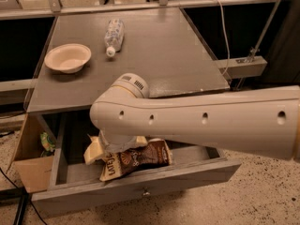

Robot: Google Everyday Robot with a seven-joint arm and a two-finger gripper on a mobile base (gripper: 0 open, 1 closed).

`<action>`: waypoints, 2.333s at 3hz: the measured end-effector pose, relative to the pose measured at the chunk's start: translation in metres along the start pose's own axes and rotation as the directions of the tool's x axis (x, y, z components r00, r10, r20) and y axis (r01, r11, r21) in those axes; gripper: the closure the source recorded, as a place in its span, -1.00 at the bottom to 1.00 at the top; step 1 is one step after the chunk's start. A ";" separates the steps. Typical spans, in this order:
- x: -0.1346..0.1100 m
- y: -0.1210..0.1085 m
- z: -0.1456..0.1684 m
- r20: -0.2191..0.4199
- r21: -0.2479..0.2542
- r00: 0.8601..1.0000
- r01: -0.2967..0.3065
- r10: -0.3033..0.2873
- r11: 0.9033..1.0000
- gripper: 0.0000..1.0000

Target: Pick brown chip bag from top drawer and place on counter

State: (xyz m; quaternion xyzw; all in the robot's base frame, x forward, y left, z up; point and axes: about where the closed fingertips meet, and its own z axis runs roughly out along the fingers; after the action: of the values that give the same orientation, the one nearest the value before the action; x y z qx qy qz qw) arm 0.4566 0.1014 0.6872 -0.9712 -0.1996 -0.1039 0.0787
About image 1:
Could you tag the brown chip bag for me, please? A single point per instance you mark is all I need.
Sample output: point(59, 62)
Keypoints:
point(155, 154)

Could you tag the white paper bowl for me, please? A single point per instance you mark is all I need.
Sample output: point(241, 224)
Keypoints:
point(68, 58)

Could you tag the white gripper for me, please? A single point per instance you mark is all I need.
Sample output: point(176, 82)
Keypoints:
point(120, 143)

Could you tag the clear plastic water bottle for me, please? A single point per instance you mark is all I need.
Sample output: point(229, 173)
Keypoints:
point(114, 37)

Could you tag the grey wooden cabinet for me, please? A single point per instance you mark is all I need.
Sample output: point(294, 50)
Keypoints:
point(159, 46)

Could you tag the brown cardboard box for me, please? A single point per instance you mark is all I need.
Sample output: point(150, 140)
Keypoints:
point(34, 169)

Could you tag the grey open top drawer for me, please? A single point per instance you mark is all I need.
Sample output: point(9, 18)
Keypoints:
point(76, 186)

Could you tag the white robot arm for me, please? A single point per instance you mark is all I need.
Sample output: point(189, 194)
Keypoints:
point(260, 122)

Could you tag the green snack packet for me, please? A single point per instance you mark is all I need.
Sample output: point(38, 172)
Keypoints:
point(46, 142)

